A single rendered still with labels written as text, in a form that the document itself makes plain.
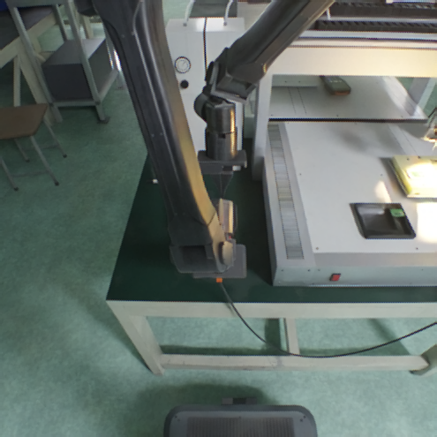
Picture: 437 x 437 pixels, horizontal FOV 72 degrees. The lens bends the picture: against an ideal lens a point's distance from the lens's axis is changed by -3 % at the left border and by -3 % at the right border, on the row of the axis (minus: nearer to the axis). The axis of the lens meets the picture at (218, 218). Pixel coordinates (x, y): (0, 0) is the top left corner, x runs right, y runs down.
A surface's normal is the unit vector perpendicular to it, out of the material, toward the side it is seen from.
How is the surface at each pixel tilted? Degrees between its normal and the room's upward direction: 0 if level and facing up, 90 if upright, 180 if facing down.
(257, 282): 0
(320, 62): 90
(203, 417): 0
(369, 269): 90
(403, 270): 90
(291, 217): 0
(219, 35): 90
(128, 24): 74
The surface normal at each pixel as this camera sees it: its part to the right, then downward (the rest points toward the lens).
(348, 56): -0.03, 0.75
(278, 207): -0.02, -0.66
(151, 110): -0.24, 0.51
